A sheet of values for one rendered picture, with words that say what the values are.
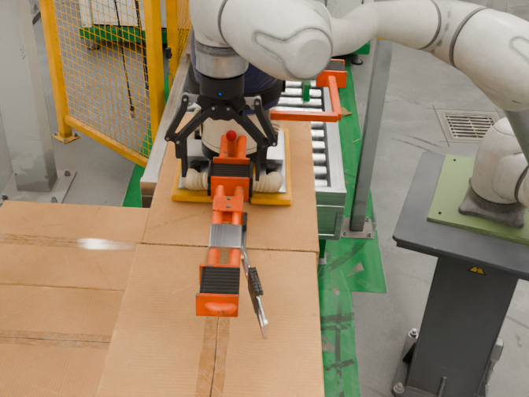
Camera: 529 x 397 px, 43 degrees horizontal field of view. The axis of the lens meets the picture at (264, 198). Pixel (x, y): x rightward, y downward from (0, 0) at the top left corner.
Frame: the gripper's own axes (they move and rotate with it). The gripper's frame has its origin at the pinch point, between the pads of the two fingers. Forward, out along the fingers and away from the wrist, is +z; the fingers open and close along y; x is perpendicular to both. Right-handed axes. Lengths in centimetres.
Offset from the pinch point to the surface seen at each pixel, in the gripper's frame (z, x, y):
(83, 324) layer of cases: 68, -23, 39
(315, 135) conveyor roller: 68, -131, -28
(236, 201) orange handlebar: 12.7, -7.8, -2.6
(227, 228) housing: 12.6, 1.4, -1.3
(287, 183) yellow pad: 25.0, -33.3, -13.9
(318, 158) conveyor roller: 68, -113, -28
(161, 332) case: 27.6, 15.6, 10.0
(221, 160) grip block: 11.6, -21.4, 1.6
